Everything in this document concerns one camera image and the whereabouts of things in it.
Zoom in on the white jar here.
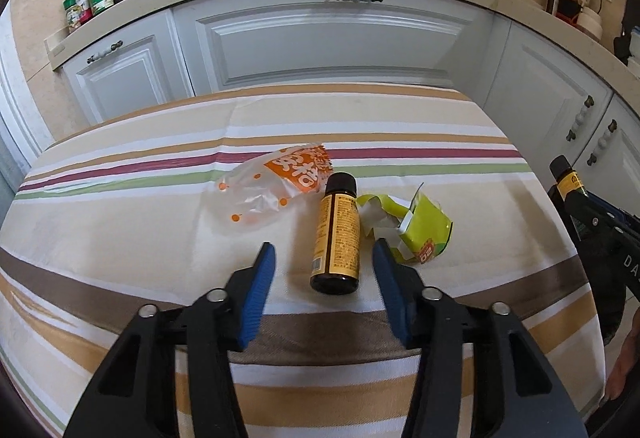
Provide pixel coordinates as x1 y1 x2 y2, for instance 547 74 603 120
577 10 604 40

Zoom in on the orange white plastic wrapper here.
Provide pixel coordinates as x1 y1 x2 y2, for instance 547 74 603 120
207 143 335 232

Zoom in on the white kitchen cabinet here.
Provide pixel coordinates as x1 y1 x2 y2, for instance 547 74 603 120
60 0 640 221

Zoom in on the green label dark bottle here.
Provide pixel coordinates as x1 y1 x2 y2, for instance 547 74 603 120
548 155 585 202

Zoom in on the black trash bag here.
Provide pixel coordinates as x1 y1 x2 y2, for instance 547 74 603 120
547 183 629 347

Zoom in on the striped tablecloth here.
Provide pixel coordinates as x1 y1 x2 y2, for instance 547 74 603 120
0 82 609 438

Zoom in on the yellow label brown bottle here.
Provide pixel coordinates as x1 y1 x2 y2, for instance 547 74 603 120
309 171 362 295

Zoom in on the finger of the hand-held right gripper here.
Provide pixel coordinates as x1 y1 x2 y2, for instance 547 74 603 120
562 193 640 239

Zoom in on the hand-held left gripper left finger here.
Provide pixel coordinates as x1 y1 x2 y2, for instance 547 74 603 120
65 241 277 438

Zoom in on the white door frame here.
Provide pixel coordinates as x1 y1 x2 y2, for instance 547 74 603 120
0 8 57 201

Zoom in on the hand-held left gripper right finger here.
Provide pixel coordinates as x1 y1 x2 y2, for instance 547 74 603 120
372 239 589 438

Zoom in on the yellow green torn carton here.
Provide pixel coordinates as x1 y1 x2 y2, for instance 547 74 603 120
357 183 454 265

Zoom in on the person's right forearm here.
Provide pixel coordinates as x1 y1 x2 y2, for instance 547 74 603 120
602 332 640 402

